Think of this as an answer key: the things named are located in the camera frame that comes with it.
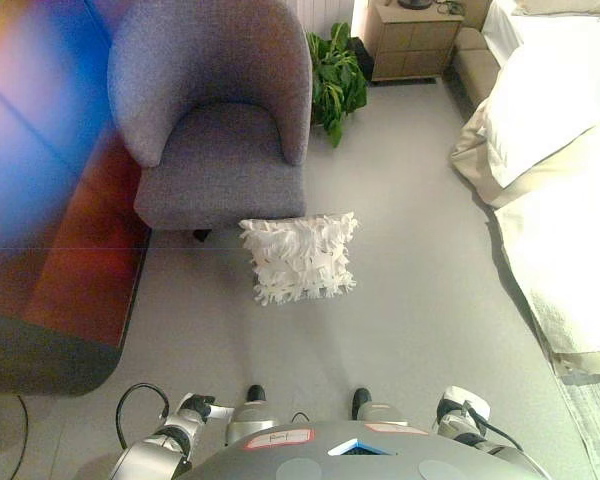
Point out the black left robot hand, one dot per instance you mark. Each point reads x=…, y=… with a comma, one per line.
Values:
x=200, y=406

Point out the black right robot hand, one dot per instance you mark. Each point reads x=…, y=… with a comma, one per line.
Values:
x=457, y=402

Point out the white fringed throw pillow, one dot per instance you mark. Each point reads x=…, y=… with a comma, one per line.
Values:
x=300, y=260

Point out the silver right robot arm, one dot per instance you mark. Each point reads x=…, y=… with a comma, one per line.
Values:
x=505, y=452

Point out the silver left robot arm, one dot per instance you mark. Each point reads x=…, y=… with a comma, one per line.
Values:
x=155, y=450

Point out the silver left robot leg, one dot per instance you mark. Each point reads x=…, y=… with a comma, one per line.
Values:
x=250, y=420

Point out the black left robot foot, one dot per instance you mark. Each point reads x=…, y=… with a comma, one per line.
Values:
x=256, y=392

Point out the black robot foot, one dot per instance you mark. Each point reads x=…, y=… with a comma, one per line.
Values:
x=256, y=392
x=361, y=400

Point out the black right robot foot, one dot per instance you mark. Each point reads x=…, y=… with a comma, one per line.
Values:
x=361, y=400

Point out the grey robot torso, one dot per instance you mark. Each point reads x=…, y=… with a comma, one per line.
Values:
x=360, y=455

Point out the grey patterned rug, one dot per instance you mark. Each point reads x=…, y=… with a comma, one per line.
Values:
x=597, y=425

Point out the beige quilted bed cover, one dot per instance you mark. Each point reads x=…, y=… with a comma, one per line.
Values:
x=575, y=260

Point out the reddish brown wooden desk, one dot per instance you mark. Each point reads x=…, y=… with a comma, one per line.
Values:
x=75, y=260

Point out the grey fabric armchair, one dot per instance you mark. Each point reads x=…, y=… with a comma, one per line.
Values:
x=220, y=165

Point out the white bed duvet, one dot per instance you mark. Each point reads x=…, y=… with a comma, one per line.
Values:
x=550, y=100

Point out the green leafy potted plant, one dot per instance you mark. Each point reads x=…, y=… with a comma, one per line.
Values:
x=337, y=85

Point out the black waste bin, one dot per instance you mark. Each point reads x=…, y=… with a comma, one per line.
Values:
x=362, y=60

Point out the beige wooden nightstand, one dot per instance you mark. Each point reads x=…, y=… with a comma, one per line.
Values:
x=410, y=45

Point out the black lamp base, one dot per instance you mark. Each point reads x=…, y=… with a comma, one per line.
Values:
x=414, y=4

